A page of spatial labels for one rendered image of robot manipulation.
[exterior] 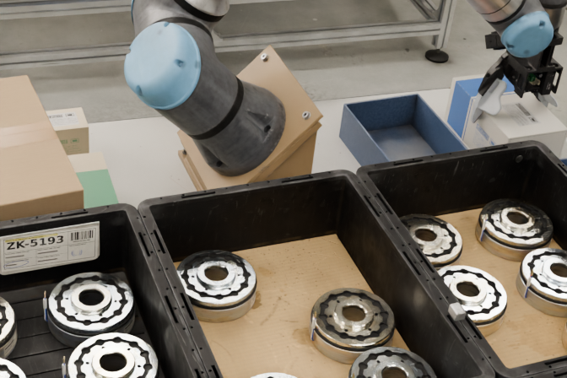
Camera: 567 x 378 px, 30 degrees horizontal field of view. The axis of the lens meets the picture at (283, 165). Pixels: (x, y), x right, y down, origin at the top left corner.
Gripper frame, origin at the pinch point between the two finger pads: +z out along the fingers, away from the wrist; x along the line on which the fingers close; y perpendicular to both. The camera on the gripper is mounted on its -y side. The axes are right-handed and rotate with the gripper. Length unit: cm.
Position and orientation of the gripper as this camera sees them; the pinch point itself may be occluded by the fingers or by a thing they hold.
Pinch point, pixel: (505, 116)
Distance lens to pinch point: 193.3
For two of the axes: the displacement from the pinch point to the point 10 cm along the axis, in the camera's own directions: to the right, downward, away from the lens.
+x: 9.3, -1.4, 3.4
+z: -0.9, 8.1, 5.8
